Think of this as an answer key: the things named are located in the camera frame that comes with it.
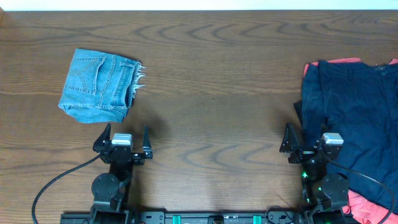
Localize light blue denim shorts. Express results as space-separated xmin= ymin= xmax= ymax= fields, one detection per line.
xmin=58 ymin=49 xmax=145 ymax=123

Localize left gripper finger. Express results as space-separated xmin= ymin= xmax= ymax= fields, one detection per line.
xmin=93 ymin=123 xmax=111 ymax=149
xmin=142 ymin=125 xmax=153 ymax=159

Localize red garment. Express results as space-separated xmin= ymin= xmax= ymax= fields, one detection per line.
xmin=303 ymin=57 xmax=398 ymax=224

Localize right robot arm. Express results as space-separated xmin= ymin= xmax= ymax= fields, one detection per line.
xmin=279 ymin=123 xmax=349 ymax=223

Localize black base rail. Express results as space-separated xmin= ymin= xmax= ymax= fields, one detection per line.
xmin=60 ymin=210 xmax=352 ymax=224

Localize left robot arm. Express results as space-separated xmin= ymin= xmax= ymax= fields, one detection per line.
xmin=90 ymin=124 xmax=153 ymax=223

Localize navy blue shorts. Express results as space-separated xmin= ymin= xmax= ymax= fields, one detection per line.
xmin=294 ymin=60 xmax=398 ymax=214

